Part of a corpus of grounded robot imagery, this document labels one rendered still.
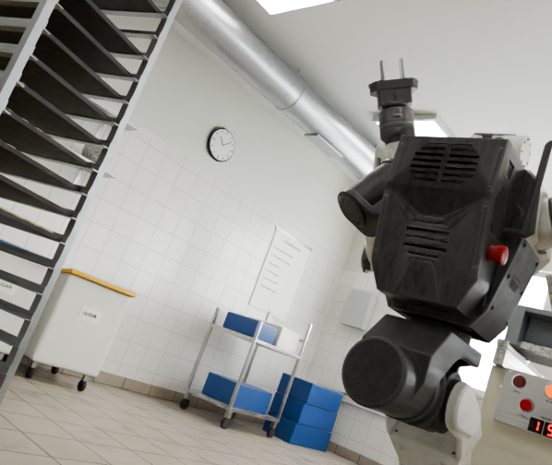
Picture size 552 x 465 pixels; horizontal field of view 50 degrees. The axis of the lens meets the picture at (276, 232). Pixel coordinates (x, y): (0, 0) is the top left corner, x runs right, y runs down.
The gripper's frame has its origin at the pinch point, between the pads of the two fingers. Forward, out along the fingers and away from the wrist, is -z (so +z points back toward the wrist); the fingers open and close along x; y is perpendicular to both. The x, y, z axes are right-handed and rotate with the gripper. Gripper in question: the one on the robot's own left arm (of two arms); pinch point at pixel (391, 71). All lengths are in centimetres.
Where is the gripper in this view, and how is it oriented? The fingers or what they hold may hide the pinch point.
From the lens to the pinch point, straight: 160.5
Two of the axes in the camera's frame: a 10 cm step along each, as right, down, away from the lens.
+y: -1.2, -1.3, -9.8
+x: 9.9, -0.7, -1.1
